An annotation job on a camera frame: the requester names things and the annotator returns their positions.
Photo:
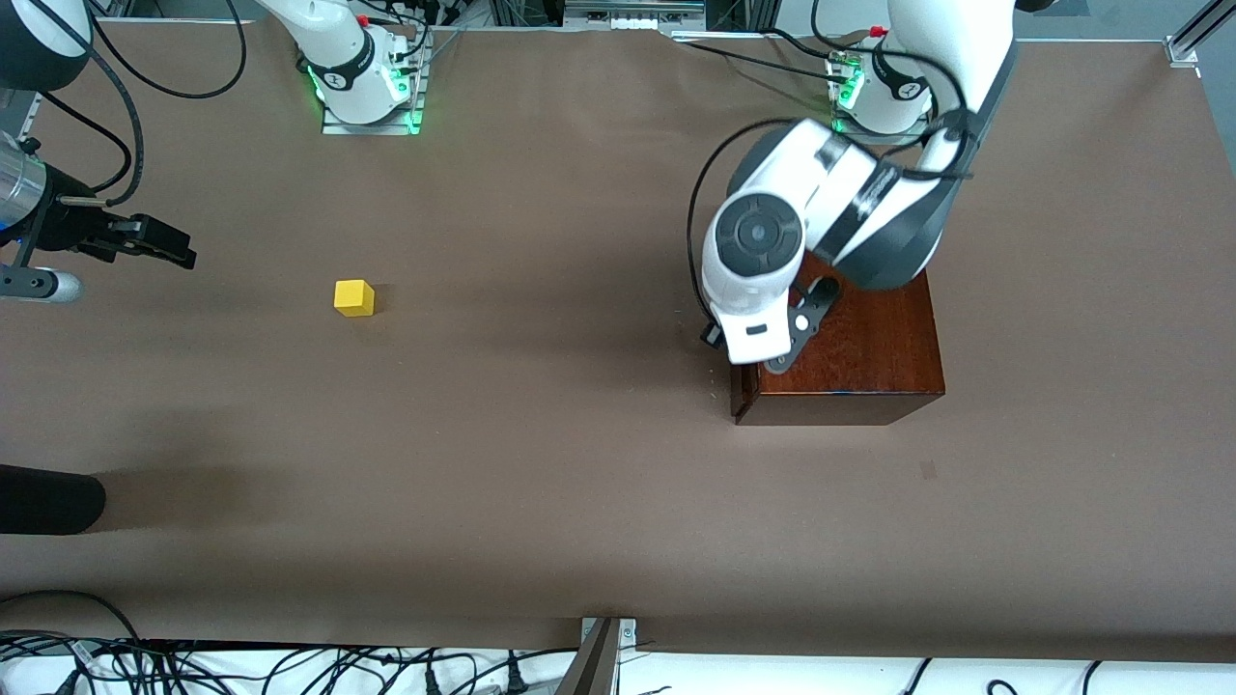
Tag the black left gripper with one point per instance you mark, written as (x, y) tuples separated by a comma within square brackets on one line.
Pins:
[(712, 335)]

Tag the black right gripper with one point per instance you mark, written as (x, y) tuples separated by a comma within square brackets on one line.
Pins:
[(70, 224)]

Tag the yellow block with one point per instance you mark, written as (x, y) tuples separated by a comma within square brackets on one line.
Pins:
[(353, 299)]

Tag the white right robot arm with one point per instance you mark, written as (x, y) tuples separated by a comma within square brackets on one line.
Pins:
[(338, 48)]

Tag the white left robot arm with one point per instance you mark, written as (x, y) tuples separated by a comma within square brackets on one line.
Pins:
[(753, 290)]

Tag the dark brown wooden cabinet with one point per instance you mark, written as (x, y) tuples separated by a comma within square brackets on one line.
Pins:
[(869, 357)]

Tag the black ribbed cylinder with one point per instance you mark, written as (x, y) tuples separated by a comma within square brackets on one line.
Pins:
[(48, 500)]

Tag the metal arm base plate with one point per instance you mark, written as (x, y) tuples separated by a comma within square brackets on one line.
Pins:
[(884, 138), (372, 128)]

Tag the aluminium post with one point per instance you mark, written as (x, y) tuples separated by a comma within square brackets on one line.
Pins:
[(591, 666)]

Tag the aluminium corner bracket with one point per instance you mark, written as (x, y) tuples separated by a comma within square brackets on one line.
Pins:
[(1183, 48)]

